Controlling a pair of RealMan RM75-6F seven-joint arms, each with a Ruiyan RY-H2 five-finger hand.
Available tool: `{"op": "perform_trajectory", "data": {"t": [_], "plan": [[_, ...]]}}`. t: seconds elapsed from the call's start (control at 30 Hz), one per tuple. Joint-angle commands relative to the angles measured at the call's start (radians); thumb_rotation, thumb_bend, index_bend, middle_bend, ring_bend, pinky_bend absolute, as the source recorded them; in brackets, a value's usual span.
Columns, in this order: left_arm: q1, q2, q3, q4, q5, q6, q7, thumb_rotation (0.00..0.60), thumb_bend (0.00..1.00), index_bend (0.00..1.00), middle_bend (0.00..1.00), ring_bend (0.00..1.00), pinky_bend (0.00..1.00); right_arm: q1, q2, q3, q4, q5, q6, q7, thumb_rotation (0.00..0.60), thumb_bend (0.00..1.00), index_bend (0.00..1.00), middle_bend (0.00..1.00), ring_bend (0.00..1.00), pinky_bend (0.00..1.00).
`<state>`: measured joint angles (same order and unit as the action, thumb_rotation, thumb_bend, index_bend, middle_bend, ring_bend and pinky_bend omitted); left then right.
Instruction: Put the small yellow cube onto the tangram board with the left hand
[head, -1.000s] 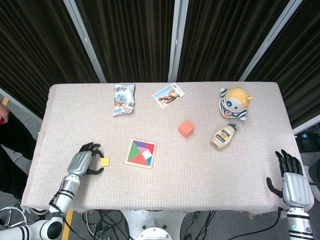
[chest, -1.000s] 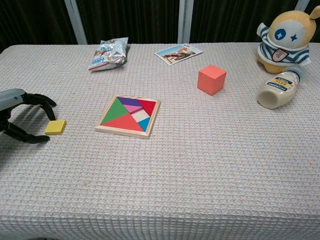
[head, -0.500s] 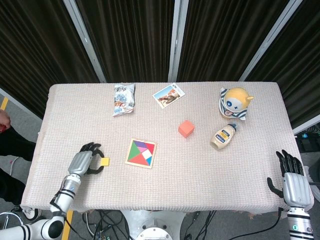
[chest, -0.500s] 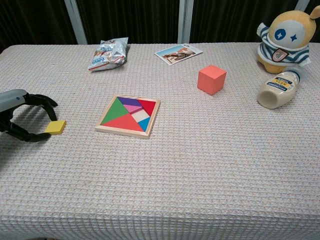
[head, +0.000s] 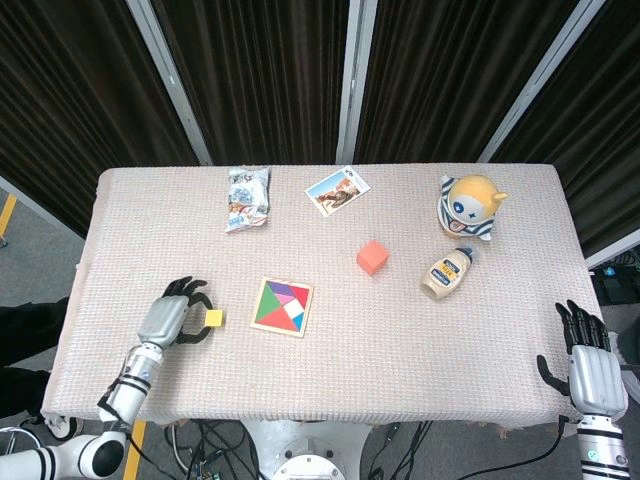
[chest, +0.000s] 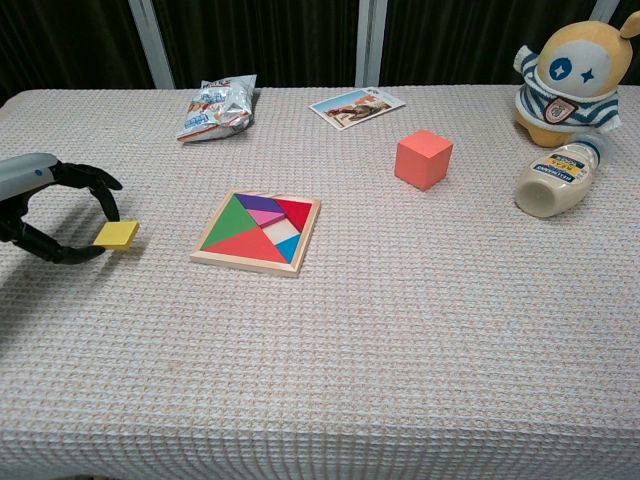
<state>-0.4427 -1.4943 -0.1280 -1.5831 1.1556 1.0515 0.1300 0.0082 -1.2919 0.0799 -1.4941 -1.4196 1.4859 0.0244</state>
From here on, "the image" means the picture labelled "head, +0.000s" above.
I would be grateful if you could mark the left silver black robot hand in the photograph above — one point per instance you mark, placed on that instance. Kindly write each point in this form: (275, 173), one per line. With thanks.
(162, 320)

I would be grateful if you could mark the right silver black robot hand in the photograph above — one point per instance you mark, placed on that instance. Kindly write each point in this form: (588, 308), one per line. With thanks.
(597, 380)

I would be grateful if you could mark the small yellow cube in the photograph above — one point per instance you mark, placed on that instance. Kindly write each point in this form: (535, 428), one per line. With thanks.
(214, 318)

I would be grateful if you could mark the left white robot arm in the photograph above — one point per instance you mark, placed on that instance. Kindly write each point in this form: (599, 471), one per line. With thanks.
(127, 395)

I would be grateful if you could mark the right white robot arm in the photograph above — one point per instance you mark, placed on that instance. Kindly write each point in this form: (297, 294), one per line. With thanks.
(602, 445)

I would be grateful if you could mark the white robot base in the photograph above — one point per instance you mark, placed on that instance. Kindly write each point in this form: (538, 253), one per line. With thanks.
(305, 450)

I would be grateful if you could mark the green triangle tangram piece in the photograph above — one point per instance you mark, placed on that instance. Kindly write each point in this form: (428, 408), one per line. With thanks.
(267, 302)

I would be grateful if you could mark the purple parallelogram tangram piece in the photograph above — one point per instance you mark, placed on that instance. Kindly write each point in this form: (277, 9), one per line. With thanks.
(280, 287)

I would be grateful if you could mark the pink triangle tangram piece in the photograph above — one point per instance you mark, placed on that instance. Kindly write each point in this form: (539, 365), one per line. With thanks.
(287, 298)

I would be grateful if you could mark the wooden tangram tray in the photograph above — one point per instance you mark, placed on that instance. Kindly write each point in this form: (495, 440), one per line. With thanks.
(295, 310)

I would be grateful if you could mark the blue triangle puzzle piece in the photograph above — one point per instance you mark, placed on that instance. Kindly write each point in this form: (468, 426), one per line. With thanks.
(298, 322)

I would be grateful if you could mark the red triangle tangram piece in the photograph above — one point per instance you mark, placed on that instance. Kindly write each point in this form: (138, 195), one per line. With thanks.
(301, 295)

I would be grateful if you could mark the black electronics equipment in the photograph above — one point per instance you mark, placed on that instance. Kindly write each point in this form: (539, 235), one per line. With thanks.
(612, 285)

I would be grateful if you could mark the large orange-red triangle piece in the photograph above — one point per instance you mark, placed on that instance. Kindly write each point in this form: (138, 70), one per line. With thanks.
(277, 321)

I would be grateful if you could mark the person in black clothes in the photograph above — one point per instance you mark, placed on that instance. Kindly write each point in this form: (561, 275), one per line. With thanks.
(25, 340)

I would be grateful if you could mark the white black sneaker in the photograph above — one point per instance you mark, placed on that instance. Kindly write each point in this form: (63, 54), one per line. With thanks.
(62, 427)

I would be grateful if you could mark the silver snack bag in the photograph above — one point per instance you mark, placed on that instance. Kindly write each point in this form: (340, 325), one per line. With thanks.
(247, 200)

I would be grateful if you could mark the mayonnaise squeeze bottle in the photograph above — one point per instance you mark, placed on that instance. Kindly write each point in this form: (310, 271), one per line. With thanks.
(445, 275)

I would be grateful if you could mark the beige waffle tablecloth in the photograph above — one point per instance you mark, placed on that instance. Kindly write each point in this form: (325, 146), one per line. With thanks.
(350, 360)

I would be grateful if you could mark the yellow striped plush toy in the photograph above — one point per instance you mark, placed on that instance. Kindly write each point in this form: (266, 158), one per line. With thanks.
(470, 205)

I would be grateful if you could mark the photo postcard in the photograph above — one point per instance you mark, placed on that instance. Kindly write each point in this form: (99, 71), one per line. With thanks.
(337, 191)

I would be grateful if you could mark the orange cube block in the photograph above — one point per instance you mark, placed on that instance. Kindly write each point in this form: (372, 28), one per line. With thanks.
(372, 257)

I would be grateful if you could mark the dark pleated curtain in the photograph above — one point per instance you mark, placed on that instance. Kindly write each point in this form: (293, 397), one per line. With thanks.
(65, 100)
(450, 75)
(600, 125)
(260, 75)

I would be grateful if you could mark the grey metal bar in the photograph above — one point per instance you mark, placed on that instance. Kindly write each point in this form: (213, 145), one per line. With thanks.
(615, 256)

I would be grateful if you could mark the white frame post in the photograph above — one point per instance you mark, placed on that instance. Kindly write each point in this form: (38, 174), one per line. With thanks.
(354, 80)
(537, 80)
(170, 82)

